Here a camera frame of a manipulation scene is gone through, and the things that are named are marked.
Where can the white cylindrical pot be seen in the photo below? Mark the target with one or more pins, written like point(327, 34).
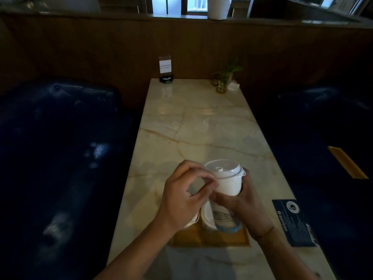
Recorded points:
point(220, 8)

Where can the dark blue leather sofa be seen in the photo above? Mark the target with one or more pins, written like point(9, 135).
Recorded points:
point(58, 172)
point(329, 142)

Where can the wooden tray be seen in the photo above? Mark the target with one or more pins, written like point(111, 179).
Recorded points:
point(204, 239)

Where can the green plant in glass vase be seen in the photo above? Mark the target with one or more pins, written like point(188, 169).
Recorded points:
point(225, 75)

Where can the white plastic cup lid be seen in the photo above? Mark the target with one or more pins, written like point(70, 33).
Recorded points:
point(223, 167)

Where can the person's left hand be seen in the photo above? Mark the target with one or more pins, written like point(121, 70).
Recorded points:
point(177, 201)

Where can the small white cup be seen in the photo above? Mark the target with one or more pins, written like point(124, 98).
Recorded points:
point(193, 221)

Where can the person's left thumb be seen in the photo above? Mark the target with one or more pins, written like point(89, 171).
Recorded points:
point(204, 191)

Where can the person's right thumb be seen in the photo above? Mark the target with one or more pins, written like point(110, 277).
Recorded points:
point(223, 199)

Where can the clear table sign holder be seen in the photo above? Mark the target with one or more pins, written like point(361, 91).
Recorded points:
point(165, 68)

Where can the thin dark wristband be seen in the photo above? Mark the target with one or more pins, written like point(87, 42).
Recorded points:
point(265, 233)

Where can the small glass jar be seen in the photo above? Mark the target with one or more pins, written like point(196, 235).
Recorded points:
point(215, 82)

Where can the person's right hand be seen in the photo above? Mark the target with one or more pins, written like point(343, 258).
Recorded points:
point(250, 209)

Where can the white round lid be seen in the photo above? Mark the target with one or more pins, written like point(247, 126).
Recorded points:
point(207, 217)

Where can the yellow wooden strip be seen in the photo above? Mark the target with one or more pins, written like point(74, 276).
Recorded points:
point(348, 162)

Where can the window with dark frame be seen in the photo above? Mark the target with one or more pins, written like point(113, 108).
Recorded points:
point(177, 5)

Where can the dark blue printed card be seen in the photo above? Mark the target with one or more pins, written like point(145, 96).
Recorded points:
point(294, 223)

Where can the person's left forearm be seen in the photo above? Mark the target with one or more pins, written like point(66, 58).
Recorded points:
point(137, 253)

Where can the white printed paper cup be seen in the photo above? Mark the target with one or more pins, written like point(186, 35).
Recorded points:
point(228, 186)

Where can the white crumpled napkin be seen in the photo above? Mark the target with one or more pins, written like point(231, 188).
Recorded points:
point(233, 85)

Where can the person's right forearm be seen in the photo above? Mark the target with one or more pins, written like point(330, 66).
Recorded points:
point(285, 259)

